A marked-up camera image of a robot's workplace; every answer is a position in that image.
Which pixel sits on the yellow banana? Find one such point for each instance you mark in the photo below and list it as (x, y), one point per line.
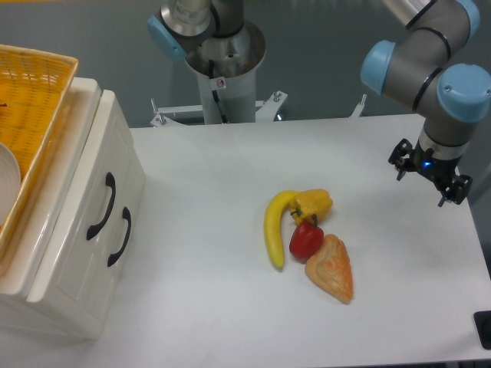
(272, 227)

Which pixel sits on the black object at edge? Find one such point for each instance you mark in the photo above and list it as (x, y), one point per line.
(482, 320)

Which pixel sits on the yellow wicker basket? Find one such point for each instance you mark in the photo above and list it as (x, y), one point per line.
(34, 85)

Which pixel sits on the black lower drawer handle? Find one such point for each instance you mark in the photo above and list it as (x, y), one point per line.
(122, 237)

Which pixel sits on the white plate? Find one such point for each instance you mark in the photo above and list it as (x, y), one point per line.
(10, 181)

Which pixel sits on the white metal bracket right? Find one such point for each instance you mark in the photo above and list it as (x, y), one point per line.
(359, 108)

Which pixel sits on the red bell pepper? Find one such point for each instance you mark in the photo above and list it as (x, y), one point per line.
(306, 240)

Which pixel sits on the orange pastry turnover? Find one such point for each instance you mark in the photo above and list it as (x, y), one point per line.
(330, 269)

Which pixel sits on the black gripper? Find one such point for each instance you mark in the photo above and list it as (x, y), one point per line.
(442, 173)

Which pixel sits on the black drawer handle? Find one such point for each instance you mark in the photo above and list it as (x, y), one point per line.
(122, 237)
(107, 205)

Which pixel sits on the yellow bell pepper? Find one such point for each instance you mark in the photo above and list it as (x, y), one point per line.
(310, 204)

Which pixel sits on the white drawer cabinet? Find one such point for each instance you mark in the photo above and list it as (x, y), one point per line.
(34, 229)

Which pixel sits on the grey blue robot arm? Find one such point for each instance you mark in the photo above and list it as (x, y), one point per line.
(417, 73)

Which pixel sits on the black top drawer handle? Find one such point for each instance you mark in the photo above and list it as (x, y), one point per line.
(107, 205)

